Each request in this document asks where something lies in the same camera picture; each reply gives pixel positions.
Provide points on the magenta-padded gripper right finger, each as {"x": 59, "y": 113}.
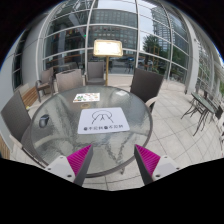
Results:
{"x": 149, "y": 161}

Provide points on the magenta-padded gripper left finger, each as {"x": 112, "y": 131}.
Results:
{"x": 78, "y": 161}

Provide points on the black computer mouse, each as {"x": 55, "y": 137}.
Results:
{"x": 44, "y": 121}

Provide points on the white printed mouse pad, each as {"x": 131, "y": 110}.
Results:
{"x": 103, "y": 125}

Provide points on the clear tape roll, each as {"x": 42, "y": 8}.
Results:
{"x": 82, "y": 106}

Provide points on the colourful laminated menu card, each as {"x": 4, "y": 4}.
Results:
{"x": 86, "y": 97}

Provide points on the wooden slat bench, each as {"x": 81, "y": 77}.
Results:
{"x": 4, "y": 148}
{"x": 30, "y": 96}

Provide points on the brown wicker chair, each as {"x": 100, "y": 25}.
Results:
{"x": 69, "y": 80}
{"x": 16, "y": 116}
{"x": 46, "y": 78}
{"x": 146, "y": 85}
{"x": 95, "y": 71}

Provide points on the green metal table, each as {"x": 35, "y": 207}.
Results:
{"x": 204, "y": 102}

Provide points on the wooden menu board stand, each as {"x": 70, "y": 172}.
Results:
{"x": 107, "y": 48}

